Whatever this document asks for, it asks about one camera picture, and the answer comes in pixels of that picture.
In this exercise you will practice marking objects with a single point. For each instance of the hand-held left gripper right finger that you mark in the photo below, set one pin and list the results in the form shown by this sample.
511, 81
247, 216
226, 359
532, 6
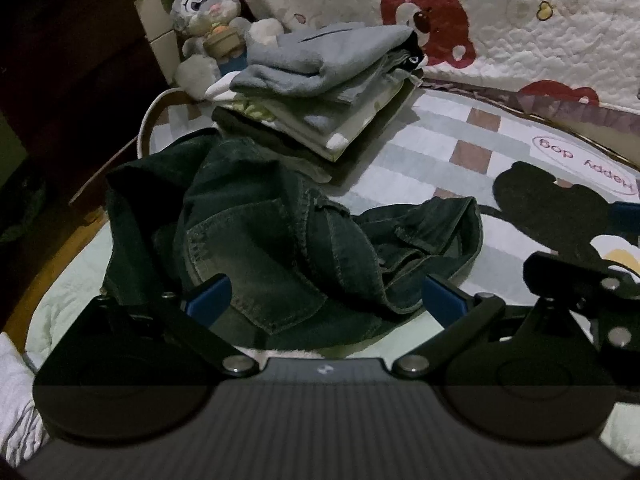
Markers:
442, 300

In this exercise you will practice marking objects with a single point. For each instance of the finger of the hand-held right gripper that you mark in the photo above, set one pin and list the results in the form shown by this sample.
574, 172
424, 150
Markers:
575, 280
627, 217

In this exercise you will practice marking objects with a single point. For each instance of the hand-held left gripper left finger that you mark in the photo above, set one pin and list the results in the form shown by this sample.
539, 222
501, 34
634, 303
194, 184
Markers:
210, 295

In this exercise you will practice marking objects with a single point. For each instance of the dark green jeans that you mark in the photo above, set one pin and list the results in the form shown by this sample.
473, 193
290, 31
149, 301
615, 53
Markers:
260, 240

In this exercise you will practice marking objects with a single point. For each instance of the light green mattress pad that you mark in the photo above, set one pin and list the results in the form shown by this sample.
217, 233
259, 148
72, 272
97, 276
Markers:
65, 285

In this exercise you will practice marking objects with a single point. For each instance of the beige patterned folded garment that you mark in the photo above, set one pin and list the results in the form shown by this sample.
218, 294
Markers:
350, 120

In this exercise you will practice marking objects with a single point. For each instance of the bear print quilt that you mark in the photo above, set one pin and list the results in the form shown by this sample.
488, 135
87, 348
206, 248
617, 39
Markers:
525, 35

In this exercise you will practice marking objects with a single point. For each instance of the white cloth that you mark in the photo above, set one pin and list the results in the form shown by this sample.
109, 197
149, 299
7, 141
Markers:
15, 395

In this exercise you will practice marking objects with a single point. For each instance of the grey folded garment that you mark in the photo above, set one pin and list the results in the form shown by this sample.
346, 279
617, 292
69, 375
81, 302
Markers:
310, 55

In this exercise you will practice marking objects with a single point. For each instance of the white drawer cabinet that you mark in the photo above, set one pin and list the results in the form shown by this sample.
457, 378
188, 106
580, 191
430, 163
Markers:
160, 25

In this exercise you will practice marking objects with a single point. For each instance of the dark wooden furniture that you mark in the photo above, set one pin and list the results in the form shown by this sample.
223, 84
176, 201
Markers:
65, 60

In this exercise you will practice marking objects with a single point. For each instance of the grey plush rabbit toy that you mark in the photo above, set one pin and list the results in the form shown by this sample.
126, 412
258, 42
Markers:
200, 5

